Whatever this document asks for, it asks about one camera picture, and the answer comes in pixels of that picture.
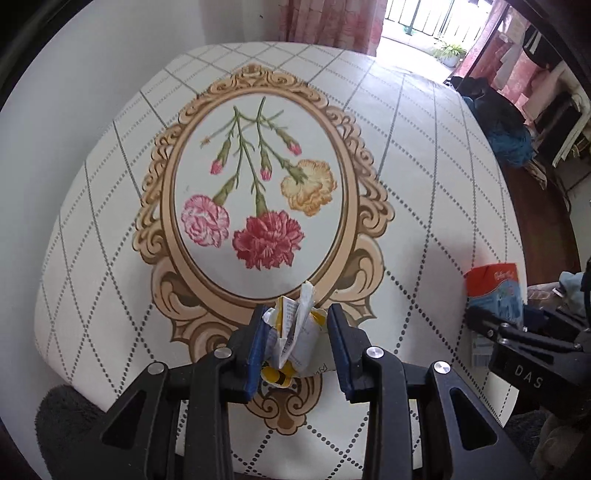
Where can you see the person's right forearm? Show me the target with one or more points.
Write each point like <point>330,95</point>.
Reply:
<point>565,436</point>

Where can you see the blue white milk carton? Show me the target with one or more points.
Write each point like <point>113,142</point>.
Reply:
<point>494,295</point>

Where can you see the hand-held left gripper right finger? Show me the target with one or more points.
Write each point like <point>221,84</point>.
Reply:
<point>339,350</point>

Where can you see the black clothes rack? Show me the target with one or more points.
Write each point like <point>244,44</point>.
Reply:
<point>563,138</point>

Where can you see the person's dark fleece pants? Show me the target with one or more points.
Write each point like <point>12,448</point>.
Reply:
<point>64,429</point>

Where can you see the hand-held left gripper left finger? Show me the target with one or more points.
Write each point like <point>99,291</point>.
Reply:
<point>256,355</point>

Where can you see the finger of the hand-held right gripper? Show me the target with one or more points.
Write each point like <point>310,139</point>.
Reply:
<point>485,323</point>
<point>554,322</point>

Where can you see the yellow white wrapper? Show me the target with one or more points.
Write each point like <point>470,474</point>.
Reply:
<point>295,341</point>

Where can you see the checked floral tablecloth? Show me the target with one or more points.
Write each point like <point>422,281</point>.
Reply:
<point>415,184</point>

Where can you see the pile of dark blue clothes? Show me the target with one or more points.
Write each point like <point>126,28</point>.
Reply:
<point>503,124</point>

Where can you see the balcony railing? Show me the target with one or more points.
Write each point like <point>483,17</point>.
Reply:
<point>415,16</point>

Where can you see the light blue blanket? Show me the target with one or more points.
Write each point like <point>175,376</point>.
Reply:
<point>571,290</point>

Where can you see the potted green plant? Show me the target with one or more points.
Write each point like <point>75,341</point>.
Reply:
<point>450,51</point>

